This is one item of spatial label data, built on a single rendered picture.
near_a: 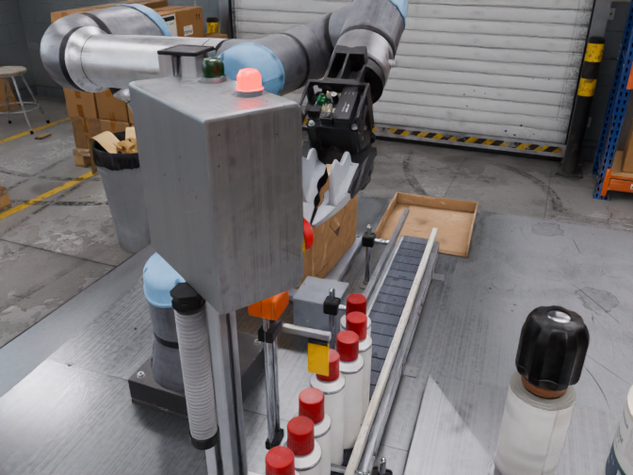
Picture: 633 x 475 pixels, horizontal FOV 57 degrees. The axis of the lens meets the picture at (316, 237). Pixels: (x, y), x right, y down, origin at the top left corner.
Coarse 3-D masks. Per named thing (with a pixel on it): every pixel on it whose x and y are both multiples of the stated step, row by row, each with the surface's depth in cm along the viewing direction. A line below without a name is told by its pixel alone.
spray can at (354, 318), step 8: (352, 312) 90; (360, 312) 90; (352, 320) 88; (360, 320) 88; (352, 328) 88; (360, 328) 88; (360, 336) 89; (368, 336) 91; (360, 344) 89; (368, 344) 90; (360, 352) 89; (368, 352) 90; (368, 360) 91; (368, 368) 92; (368, 376) 93; (368, 384) 94; (368, 392) 95; (368, 400) 96
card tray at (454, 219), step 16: (400, 192) 188; (400, 208) 186; (416, 208) 186; (432, 208) 186; (448, 208) 185; (464, 208) 184; (384, 224) 175; (416, 224) 175; (432, 224) 175; (448, 224) 175; (464, 224) 175; (448, 240) 166; (464, 240) 166; (464, 256) 158
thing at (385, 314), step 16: (416, 240) 156; (400, 256) 148; (416, 256) 148; (400, 272) 141; (416, 272) 141; (384, 288) 135; (400, 288) 135; (384, 304) 129; (400, 304) 129; (384, 320) 123; (384, 336) 118; (384, 352) 114
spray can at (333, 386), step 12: (336, 360) 80; (336, 372) 81; (312, 384) 82; (324, 384) 81; (336, 384) 81; (324, 396) 81; (336, 396) 81; (324, 408) 82; (336, 408) 82; (336, 420) 84; (336, 432) 85; (336, 444) 86; (336, 456) 87
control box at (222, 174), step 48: (144, 96) 55; (192, 96) 52; (144, 144) 58; (192, 144) 49; (240, 144) 49; (288, 144) 52; (144, 192) 63; (192, 192) 52; (240, 192) 50; (288, 192) 54; (192, 240) 55; (240, 240) 52; (288, 240) 56; (240, 288) 54; (288, 288) 58
